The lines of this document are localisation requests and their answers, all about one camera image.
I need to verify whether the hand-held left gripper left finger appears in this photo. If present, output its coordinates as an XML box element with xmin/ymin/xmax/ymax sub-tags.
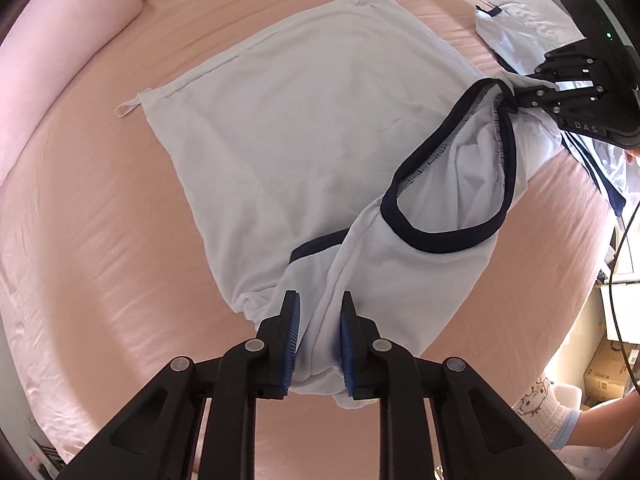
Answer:
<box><xmin>60</xmin><ymin>290</ymin><xmax>302</xmax><ymax>480</ymax></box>

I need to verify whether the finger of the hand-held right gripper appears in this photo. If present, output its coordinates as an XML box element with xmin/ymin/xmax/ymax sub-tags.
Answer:
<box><xmin>514</xmin><ymin>82</ymin><xmax>602</xmax><ymax>120</ymax></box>
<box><xmin>532</xmin><ymin>41</ymin><xmax>599</xmax><ymax>84</ymax></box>

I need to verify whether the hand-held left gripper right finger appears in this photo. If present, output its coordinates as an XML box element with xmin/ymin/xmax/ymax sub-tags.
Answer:
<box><xmin>340</xmin><ymin>291</ymin><xmax>576</xmax><ymax>480</ymax></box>

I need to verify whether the white jacket with navy stripes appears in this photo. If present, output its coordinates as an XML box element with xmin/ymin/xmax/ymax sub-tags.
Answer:
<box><xmin>474</xmin><ymin>4</ymin><xmax>628</xmax><ymax>218</ymax></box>

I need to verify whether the white T-shirt with navy collar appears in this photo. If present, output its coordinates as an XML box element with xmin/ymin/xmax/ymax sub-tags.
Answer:
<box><xmin>116</xmin><ymin>0</ymin><xmax>532</xmax><ymax>411</ymax></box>

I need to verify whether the pink checked quilt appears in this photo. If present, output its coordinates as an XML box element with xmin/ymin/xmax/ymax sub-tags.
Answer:
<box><xmin>425</xmin><ymin>0</ymin><xmax>591</xmax><ymax>51</ymax></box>

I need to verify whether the bed with pink sheet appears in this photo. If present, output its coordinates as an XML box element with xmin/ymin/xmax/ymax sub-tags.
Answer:
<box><xmin>0</xmin><ymin>0</ymin><xmax>626</xmax><ymax>480</ymax></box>

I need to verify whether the cardboard box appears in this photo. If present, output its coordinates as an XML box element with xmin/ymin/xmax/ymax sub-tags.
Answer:
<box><xmin>582</xmin><ymin>335</ymin><xmax>640</xmax><ymax>406</ymax></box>

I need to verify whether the pink pillow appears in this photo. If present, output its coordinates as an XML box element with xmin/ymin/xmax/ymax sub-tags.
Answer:
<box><xmin>0</xmin><ymin>0</ymin><xmax>158</xmax><ymax>186</ymax></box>

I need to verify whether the black cable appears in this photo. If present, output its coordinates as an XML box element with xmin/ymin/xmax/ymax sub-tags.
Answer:
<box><xmin>602</xmin><ymin>200</ymin><xmax>640</xmax><ymax>396</ymax></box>

